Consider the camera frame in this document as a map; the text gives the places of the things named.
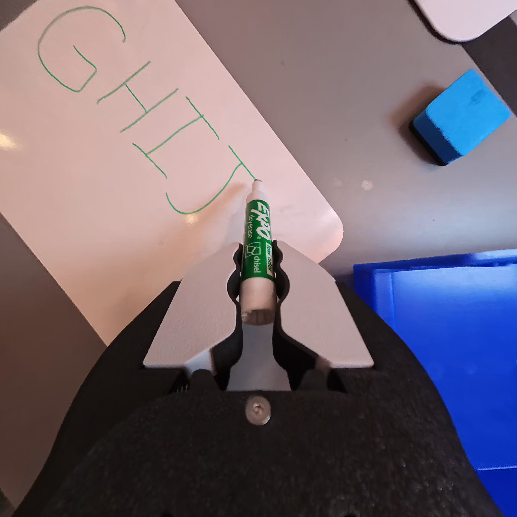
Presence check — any white whiteboard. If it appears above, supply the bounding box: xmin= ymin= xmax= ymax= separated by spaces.
xmin=0 ymin=0 xmax=345 ymax=392

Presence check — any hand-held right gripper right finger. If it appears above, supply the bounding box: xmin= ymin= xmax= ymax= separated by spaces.
xmin=271 ymin=240 xmax=375 ymax=391

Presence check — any black table mat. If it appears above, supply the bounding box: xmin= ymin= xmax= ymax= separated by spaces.
xmin=462 ymin=16 xmax=517 ymax=118

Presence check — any blue plastic bin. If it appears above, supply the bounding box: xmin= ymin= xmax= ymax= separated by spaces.
xmin=352 ymin=249 xmax=517 ymax=517

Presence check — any blue whiteboard eraser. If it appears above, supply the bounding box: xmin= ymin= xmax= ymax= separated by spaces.
xmin=408 ymin=68 xmax=512 ymax=167

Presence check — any green whiteboard marker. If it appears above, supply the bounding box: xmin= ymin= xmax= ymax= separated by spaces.
xmin=238 ymin=180 xmax=280 ymax=326

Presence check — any white document stand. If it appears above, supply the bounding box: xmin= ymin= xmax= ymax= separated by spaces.
xmin=412 ymin=0 xmax=517 ymax=43

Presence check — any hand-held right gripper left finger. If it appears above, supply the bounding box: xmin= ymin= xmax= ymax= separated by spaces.
xmin=143 ymin=242 xmax=245 ymax=391

